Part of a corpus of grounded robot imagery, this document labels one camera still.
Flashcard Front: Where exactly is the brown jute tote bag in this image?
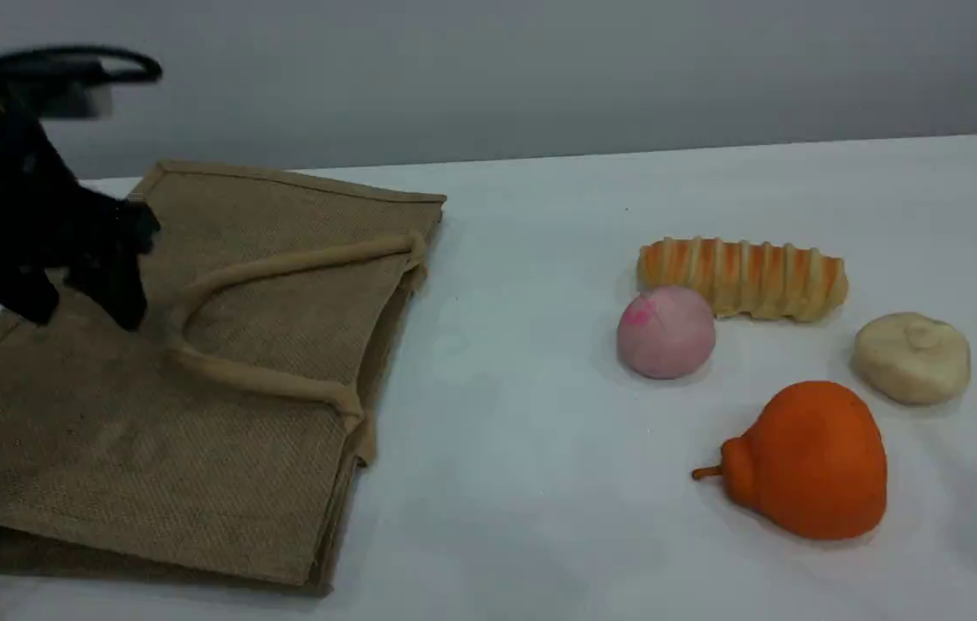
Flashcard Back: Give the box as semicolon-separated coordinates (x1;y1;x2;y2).
0;160;448;598

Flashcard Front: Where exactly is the pink peach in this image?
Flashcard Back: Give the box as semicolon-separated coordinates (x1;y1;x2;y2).
617;285;717;381

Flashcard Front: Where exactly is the striped long bread roll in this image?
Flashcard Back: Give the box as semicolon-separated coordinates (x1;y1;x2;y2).
636;237;849;324

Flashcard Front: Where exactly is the orange pear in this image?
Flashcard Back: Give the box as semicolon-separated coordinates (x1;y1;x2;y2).
692;380;889;543

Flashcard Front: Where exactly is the cream round bun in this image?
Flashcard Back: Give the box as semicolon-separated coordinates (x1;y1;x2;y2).
850;312;972;406

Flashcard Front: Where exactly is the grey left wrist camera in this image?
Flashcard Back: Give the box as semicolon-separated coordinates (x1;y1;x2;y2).
44;79;116;120

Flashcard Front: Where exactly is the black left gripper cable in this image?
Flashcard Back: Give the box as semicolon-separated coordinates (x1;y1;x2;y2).
0;46;164;87

